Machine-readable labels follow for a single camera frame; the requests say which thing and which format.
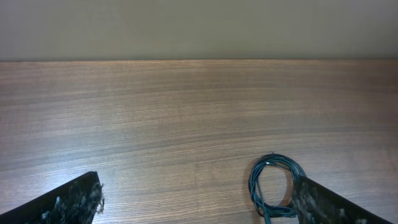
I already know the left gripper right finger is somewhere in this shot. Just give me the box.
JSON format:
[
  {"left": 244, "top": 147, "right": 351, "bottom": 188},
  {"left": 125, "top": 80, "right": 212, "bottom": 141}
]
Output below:
[{"left": 292, "top": 176, "right": 392, "bottom": 224}]

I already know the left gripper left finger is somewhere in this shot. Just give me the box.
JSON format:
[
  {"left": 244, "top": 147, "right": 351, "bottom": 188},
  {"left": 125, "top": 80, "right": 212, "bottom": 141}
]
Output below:
[{"left": 1, "top": 171, "right": 104, "bottom": 224}]

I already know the black cable bundle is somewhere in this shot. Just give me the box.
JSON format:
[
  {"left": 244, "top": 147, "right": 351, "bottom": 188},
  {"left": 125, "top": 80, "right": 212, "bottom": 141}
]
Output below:
[{"left": 248, "top": 152, "right": 308, "bottom": 224}]

